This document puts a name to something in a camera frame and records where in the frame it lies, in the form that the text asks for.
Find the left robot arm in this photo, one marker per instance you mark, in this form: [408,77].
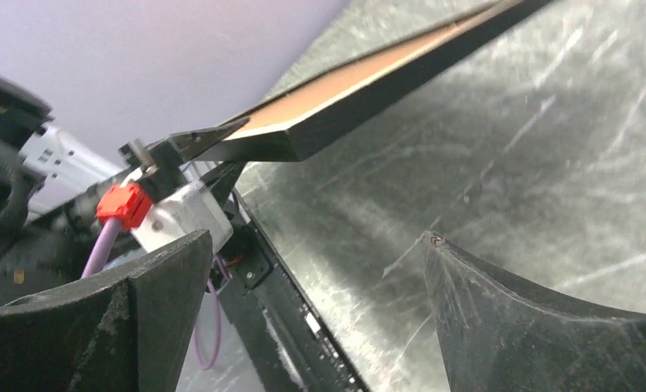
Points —
[38,173]

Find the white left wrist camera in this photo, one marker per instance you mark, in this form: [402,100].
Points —
[154,224]

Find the brown backing board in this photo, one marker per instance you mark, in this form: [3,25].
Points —
[318,93]

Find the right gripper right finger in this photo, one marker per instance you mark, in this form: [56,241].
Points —
[499,331]

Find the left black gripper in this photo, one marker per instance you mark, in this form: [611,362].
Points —
[153,174]

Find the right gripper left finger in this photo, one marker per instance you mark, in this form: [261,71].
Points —
[124,329]

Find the wooden picture frame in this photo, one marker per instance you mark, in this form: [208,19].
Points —
[303,139]

